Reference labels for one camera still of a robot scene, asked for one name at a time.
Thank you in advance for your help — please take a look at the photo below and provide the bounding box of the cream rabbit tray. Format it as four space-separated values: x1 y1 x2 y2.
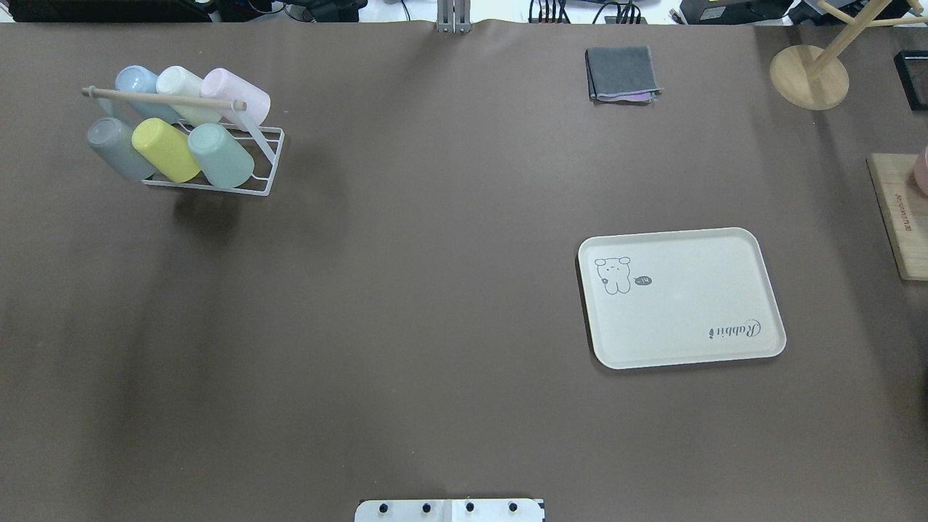
578 227 787 370

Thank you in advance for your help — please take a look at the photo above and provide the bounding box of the green plastic cup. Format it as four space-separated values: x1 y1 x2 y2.
188 123 254 189

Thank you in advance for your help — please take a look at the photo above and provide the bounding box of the pink plastic cup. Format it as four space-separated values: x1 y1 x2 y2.
199 68 271 125

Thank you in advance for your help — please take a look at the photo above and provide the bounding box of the yellow plastic cup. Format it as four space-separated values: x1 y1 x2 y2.
130 117 200 183

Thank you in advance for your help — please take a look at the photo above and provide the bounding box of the cream plastic cup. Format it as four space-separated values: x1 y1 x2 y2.
156 65 222 126

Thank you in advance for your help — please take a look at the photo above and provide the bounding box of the grey plastic cup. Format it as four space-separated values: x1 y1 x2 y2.
86 117 156 182

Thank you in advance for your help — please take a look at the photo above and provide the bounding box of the blue plastic cup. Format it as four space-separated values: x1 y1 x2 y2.
114 64 181 125

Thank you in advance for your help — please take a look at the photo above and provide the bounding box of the folded grey cloth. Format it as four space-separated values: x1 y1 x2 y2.
584 46 662 104

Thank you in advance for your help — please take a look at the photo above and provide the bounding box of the wooden mug tree stand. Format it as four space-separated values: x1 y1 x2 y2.
769 1 927 110

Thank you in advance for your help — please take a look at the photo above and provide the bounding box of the wooden board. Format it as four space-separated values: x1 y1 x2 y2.
867 153 927 281

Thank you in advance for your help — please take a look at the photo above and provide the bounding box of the pink mug on board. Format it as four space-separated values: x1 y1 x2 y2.
913 146 928 197

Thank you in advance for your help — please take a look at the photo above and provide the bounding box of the black box at edge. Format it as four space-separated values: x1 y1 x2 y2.
894 50 927 110

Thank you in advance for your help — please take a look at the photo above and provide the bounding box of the white wire cup rack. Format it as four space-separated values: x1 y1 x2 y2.
80 86 286 197

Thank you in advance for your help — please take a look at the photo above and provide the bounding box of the metal camera pole bracket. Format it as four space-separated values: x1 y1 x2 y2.
435 0 473 34

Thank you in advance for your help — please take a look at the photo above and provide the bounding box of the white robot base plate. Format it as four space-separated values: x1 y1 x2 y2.
354 498 546 521

